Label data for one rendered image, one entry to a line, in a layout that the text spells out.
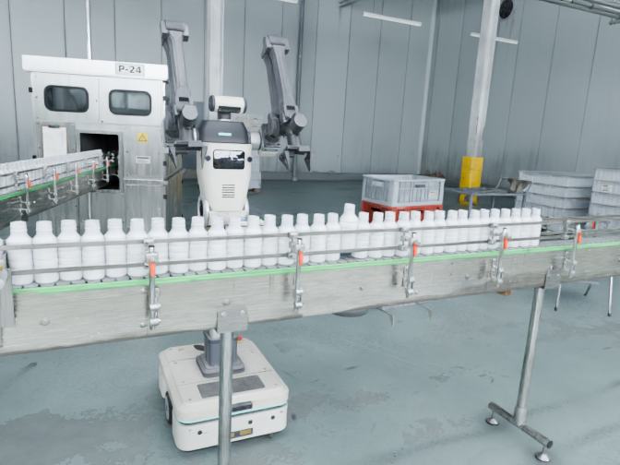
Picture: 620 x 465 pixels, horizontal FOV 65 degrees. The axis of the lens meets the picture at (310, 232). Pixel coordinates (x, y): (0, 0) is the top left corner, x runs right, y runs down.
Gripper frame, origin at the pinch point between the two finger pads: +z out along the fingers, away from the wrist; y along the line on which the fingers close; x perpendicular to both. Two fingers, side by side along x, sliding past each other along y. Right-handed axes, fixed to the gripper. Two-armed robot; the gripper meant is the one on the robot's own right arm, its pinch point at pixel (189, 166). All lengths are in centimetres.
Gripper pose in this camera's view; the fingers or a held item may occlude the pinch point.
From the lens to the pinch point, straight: 190.9
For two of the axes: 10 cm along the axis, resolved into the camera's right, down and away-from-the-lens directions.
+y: 9.4, -0.6, 3.3
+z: 1.5, 9.5, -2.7
